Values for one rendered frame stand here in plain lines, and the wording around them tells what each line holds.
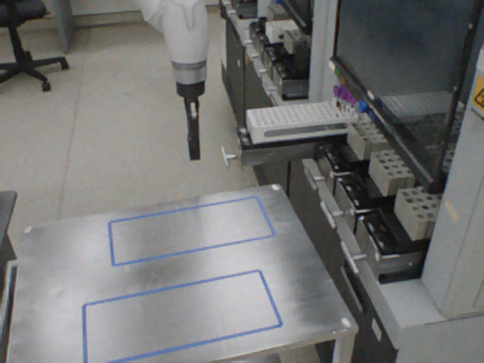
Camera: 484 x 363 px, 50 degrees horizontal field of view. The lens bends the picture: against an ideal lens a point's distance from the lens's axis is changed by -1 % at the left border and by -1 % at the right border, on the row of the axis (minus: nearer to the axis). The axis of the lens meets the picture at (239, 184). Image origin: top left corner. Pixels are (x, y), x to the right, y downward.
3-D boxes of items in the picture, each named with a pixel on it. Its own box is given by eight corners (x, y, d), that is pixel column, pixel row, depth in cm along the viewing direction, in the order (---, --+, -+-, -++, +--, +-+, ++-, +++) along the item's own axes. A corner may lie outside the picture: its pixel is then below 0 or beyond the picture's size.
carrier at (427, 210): (434, 242, 109) (440, 220, 105) (425, 244, 108) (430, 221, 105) (410, 208, 118) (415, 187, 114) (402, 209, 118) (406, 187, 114)
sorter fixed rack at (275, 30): (336, 31, 214) (337, 16, 210) (344, 40, 206) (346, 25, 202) (265, 37, 210) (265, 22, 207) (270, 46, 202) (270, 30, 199)
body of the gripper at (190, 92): (206, 84, 131) (207, 117, 136) (202, 71, 137) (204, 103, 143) (176, 86, 130) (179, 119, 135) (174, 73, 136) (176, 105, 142)
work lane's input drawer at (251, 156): (446, 124, 165) (453, 98, 160) (469, 147, 154) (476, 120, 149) (219, 149, 156) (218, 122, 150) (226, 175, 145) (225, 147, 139)
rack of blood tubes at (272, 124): (345, 118, 155) (347, 100, 151) (357, 136, 147) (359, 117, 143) (246, 129, 151) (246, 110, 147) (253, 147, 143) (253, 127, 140)
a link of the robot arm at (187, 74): (204, 49, 134) (205, 71, 138) (168, 52, 133) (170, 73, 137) (209, 63, 127) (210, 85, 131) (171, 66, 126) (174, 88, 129)
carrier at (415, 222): (423, 244, 108) (429, 221, 105) (414, 245, 108) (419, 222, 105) (401, 209, 118) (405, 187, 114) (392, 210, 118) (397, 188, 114)
